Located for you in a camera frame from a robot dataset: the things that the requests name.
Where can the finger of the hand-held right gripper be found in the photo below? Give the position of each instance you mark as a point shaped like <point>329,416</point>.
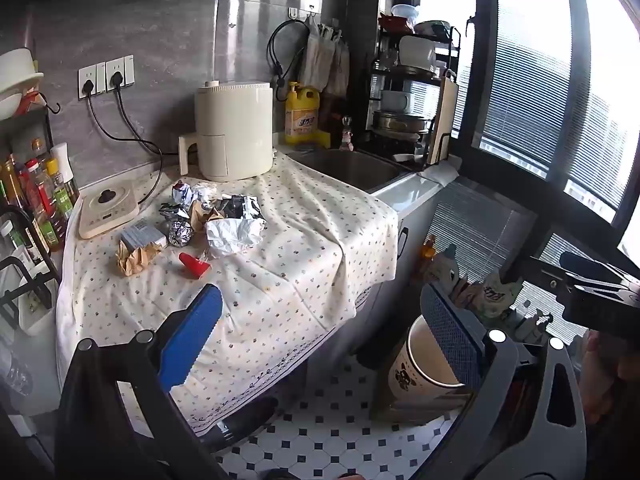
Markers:
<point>595,302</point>
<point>580,265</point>

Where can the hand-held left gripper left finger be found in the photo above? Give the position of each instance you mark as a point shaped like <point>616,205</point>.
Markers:
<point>192,340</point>

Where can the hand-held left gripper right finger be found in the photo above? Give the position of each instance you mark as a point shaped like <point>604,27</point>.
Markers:
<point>450,327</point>

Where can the printed paper bucket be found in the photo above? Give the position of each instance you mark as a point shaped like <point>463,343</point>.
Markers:
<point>415,385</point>

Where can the person's right hand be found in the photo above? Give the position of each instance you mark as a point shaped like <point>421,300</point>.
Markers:
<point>600,380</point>

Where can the brown paper packets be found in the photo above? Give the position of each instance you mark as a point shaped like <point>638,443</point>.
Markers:
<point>465,290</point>

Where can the laundry detergent pouch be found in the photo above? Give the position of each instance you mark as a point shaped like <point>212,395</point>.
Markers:
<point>492,295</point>

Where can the white laundry detergent bottle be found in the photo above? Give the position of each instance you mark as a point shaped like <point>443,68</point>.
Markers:
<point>446,266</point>

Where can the white spray bottle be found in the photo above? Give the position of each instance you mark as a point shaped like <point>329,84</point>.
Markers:
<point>532,327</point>

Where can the red wrapper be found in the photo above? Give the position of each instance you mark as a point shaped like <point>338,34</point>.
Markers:
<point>195,263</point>

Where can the orange bottle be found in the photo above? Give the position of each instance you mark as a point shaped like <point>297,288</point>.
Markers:
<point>429,252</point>

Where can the crumpled brown paper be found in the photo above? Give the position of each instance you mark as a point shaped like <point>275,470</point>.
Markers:
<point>132,260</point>
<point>202,215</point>

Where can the foil ball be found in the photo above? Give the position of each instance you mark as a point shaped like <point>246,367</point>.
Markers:
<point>180,232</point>

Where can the floral tablecloth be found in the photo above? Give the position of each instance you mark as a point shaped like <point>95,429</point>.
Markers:
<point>280,270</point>

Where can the crumpled white paper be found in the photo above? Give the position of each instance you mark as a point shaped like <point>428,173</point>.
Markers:
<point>232,235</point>

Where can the small grey box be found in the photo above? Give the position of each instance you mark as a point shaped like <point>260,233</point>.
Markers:
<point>142,235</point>

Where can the white sink cabinet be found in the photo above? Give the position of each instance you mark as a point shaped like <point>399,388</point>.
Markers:
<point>415,210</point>

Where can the crumpled black white wrapper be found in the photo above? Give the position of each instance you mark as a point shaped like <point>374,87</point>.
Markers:
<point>240,207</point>

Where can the crumpled silver wrapper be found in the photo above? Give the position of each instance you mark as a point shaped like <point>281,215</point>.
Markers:
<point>187,192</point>

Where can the white cloth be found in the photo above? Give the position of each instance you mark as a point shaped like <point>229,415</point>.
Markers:
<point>440,174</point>

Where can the cream induction cooker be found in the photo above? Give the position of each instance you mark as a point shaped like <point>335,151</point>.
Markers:
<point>107,210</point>

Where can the steel sink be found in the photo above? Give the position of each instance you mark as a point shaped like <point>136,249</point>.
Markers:
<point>350,167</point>

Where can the black dish rack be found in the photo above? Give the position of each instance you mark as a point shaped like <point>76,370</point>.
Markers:
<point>395,140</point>

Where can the white cutting board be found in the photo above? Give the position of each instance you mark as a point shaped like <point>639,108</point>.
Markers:
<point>442,120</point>

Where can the row of condiment bottles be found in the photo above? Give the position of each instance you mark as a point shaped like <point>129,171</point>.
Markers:
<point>40,195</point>

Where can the steel pot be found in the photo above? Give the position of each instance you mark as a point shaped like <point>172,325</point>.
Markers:
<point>400,121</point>

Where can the cream air fryer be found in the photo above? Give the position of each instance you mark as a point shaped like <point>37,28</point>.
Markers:
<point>235,130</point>

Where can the small pink bottle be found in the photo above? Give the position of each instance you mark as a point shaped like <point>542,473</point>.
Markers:
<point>346,135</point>

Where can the white mug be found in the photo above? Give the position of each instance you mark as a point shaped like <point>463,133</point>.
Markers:
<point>395,101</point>

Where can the yellow detergent bottle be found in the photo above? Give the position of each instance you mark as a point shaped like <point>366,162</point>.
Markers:
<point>301,115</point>

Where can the white plastic container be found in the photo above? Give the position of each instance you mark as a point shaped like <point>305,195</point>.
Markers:
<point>417,52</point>

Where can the hanging cloth bags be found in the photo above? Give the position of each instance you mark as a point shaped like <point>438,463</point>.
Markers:
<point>325,62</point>

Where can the white bowl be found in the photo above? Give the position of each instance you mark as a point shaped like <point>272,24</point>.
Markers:
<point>17,67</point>

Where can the white wall socket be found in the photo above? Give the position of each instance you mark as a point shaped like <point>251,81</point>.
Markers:
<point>120,71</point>
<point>92,80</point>

